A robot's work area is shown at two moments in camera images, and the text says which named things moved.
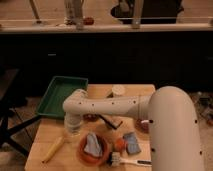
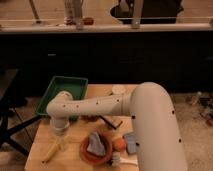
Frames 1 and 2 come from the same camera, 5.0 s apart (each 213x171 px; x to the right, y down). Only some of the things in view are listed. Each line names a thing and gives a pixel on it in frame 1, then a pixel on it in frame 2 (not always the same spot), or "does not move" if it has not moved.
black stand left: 6,136 does not move
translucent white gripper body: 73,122 → 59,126
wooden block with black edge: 113,122 does not move
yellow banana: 53,149 does not move
